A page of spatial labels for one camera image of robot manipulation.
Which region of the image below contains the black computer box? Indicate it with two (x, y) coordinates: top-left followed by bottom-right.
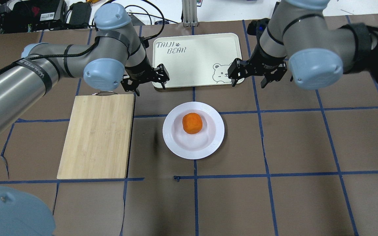
(2, 0), (67, 33)

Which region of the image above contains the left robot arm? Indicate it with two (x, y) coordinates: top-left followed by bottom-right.
(0, 1), (169, 236)

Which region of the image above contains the aluminium frame post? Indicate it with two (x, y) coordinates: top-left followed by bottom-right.
(182, 0), (199, 27)

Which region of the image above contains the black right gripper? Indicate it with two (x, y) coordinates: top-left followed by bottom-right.
(227, 46), (288, 89)

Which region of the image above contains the white round plate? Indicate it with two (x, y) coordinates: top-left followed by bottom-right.
(162, 102), (225, 160)

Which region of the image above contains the cream bear tray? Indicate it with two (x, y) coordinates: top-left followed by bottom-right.
(152, 33), (242, 89)

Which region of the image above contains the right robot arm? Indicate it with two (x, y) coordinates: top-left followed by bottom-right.
(228, 0), (378, 90)

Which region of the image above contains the black power brick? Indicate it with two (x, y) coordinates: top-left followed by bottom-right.
(68, 2), (92, 29)

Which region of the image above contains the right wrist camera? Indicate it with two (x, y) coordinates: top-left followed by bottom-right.
(246, 18), (270, 38)

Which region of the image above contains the orange fruit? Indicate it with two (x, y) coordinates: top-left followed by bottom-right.
(182, 112), (203, 134)

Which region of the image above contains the wooden cutting board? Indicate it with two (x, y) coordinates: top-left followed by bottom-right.
(57, 94), (135, 180)

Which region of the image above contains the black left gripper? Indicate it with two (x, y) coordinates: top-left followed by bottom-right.
(120, 64), (170, 97)

